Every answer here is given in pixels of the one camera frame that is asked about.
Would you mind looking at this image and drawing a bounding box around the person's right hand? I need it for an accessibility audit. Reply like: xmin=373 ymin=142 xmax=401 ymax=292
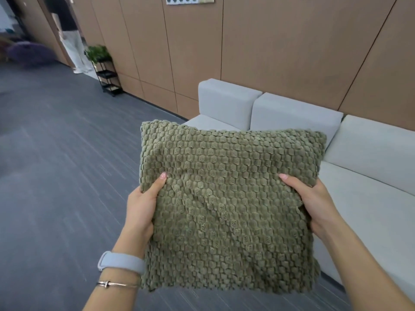
xmin=279 ymin=173 xmax=345 ymax=241

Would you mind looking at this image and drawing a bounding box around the person's left hand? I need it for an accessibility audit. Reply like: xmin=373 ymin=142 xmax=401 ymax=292
xmin=121 ymin=172 xmax=168 ymax=257

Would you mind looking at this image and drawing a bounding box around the green textured cushion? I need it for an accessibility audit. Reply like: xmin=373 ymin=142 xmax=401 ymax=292
xmin=139 ymin=120 xmax=327 ymax=294

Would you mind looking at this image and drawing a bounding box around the person's left forearm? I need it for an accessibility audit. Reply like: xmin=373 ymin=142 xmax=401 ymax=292
xmin=83 ymin=238 xmax=146 ymax=311

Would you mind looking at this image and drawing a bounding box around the person's right forearm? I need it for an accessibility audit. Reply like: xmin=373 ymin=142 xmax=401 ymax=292
xmin=319 ymin=220 xmax=415 ymax=311

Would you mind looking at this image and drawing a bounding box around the light grey sofa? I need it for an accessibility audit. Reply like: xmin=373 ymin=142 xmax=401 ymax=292
xmin=184 ymin=78 xmax=415 ymax=297

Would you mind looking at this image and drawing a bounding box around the grey sofa back cushion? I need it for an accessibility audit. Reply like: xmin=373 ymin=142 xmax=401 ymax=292
xmin=198 ymin=78 xmax=263 ymax=131
xmin=324 ymin=115 xmax=415 ymax=196
xmin=250 ymin=92 xmax=343 ymax=149

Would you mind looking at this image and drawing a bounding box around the light blue wristband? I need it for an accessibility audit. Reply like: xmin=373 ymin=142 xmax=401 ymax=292
xmin=97 ymin=251 xmax=146 ymax=275

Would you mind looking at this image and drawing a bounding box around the black metal shelf rack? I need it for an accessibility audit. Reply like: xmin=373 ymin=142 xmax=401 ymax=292
xmin=92 ymin=59 xmax=124 ymax=97

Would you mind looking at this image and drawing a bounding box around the green potted plant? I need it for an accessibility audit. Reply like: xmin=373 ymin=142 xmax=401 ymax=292
xmin=84 ymin=45 xmax=112 ymax=63

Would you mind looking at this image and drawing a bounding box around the purple flower bush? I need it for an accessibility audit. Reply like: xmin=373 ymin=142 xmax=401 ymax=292
xmin=6 ymin=41 xmax=57 ymax=66

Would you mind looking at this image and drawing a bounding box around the thin silver bracelet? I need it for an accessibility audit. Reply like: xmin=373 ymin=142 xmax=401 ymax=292
xmin=96 ymin=281 xmax=140 ymax=289

